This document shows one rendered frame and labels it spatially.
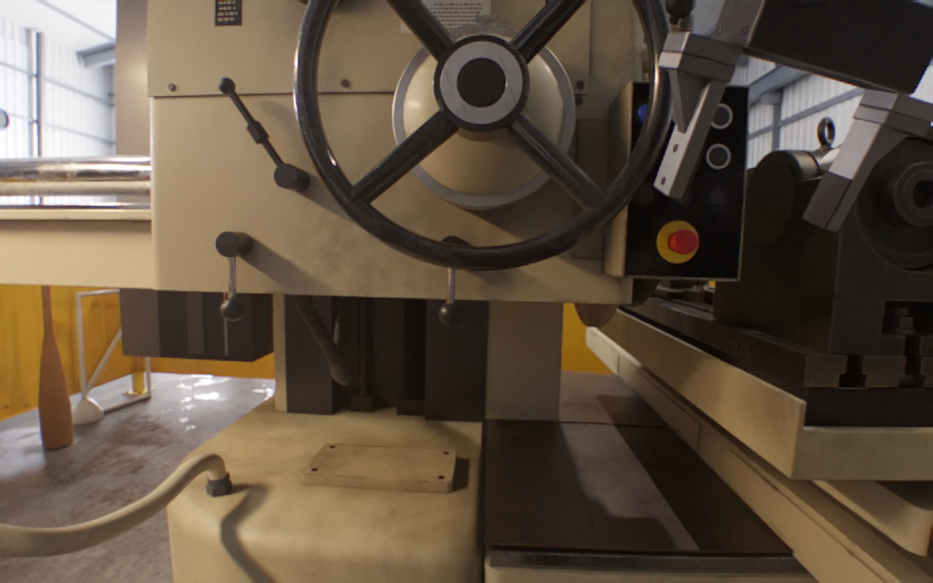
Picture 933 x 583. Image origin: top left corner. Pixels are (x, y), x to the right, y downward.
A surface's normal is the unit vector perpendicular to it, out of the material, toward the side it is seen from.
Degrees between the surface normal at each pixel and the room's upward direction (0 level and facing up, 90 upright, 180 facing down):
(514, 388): 90
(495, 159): 97
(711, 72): 113
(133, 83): 90
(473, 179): 119
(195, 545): 90
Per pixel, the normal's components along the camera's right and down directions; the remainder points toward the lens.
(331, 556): -0.05, -0.10
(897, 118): 0.04, 0.48
